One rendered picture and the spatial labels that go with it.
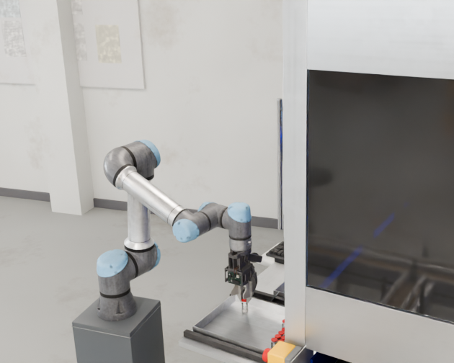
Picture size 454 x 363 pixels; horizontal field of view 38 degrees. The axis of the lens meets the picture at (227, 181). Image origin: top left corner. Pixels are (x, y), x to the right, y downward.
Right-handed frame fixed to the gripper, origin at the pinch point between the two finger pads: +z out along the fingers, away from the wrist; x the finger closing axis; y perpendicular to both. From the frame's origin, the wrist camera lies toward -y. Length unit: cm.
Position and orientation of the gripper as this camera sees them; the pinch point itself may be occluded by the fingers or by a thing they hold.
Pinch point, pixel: (245, 297)
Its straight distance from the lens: 230.9
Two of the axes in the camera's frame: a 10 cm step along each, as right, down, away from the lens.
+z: 0.4, 9.4, 3.3
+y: -5.4, 3.0, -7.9
